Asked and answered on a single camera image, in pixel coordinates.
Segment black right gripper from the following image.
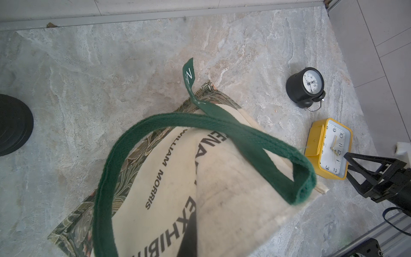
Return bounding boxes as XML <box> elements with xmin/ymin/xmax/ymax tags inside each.
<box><xmin>344</xmin><ymin>153</ymin><xmax>411</xmax><ymax>216</ymax></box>

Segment yellow square alarm clock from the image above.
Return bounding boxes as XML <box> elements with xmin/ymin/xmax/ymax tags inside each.
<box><xmin>304</xmin><ymin>118</ymin><xmax>353</xmax><ymax>180</ymax></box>

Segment small black alarm clock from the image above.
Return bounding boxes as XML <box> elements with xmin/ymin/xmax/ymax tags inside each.
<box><xmin>286</xmin><ymin>67</ymin><xmax>326</xmax><ymax>112</ymax></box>

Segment canvas tote bag green handles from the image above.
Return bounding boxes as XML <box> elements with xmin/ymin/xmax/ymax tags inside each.
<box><xmin>48</xmin><ymin>60</ymin><xmax>328</xmax><ymax>257</ymax></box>

